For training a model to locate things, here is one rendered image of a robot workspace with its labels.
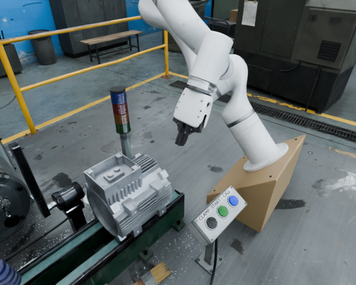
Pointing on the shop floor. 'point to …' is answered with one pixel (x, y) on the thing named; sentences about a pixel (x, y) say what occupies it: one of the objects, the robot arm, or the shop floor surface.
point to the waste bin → (43, 48)
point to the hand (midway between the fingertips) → (181, 138)
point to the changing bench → (109, 40)
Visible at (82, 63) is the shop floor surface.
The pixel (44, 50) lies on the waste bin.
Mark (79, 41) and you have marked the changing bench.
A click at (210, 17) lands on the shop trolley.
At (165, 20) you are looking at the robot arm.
